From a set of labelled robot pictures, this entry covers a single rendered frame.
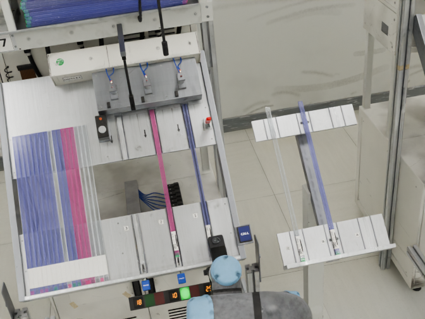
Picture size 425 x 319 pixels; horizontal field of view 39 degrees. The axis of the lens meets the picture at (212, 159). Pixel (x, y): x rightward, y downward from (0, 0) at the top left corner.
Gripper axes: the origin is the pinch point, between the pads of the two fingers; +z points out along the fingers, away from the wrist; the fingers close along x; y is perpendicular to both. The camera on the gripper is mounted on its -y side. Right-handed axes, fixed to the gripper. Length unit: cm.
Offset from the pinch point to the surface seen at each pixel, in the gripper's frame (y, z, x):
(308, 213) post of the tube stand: -13.5, 9.5, 34.2
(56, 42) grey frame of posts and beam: -79, -10, -37
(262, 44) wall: -137, 146, 64
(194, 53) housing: -70, -6, 6
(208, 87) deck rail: -60, 1, 9
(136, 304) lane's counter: 5.0, 3.4, -25.7
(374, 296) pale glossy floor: 19, 80, 72
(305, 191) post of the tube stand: -20.4, 5.8, 34.0
